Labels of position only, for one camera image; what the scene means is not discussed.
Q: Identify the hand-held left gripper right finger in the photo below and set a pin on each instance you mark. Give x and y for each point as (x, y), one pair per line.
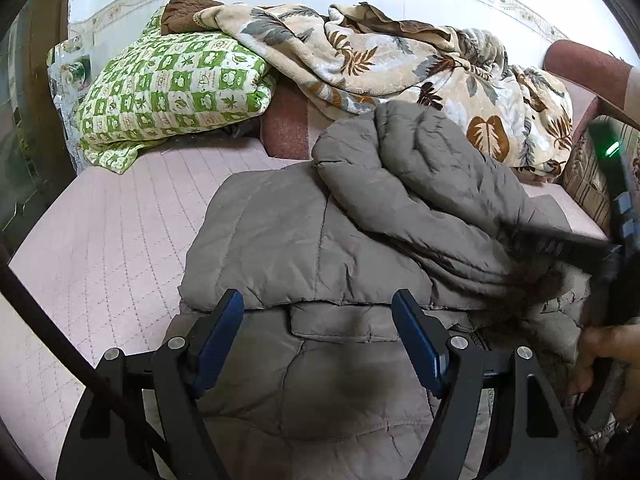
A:
(417, 345)

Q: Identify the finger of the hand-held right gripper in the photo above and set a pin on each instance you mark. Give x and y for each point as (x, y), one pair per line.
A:
(555, 247)

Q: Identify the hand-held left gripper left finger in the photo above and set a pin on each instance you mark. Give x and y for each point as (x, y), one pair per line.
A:
(217, 345)

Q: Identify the grey quilted down jacket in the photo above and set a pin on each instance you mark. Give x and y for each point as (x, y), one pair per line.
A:
(310, 240)

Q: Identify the person's right hand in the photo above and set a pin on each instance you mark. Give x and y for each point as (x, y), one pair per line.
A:
(607, 355)

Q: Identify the striped floral cushion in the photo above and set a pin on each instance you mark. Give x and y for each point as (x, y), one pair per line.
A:
(585, 185)

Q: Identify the green checkered pillow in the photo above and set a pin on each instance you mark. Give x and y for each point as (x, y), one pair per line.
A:
(175, 95)

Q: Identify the leaf print blanket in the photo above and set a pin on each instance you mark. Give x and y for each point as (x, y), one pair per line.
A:
(380, 60)

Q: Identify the brown cloth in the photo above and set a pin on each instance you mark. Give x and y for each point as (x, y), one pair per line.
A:
(185, 15)

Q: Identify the floral patterned wall sheet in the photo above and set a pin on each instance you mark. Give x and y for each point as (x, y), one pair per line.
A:
(70, 90)

